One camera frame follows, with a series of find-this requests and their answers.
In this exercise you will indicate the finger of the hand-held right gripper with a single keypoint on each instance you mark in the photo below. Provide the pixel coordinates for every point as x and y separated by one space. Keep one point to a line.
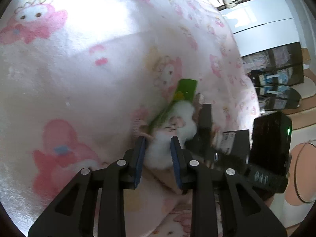
205 116

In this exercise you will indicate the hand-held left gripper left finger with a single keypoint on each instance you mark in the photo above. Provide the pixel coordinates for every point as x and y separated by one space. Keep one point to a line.
140 160

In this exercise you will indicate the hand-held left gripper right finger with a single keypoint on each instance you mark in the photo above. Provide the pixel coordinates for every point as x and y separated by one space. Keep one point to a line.
175 163

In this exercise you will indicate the white fluffy plush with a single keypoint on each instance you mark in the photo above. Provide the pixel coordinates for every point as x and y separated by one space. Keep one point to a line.
160 150

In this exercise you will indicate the green packet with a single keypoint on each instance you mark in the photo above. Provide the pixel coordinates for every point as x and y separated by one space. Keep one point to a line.
185 88

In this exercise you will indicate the pink printed bedsheet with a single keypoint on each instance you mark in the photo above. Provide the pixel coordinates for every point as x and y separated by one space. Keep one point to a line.
153 192

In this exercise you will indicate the round pink object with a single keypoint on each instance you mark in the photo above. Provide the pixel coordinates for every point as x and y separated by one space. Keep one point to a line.
302 172

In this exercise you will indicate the dark glass cabinet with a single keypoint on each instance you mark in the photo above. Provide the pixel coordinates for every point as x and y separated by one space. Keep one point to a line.
284 59

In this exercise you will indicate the pink cartoon printed blanket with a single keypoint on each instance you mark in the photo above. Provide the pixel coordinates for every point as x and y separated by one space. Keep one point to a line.
74 79

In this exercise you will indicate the white wardrobe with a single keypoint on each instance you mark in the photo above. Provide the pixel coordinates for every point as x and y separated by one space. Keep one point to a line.
261 14

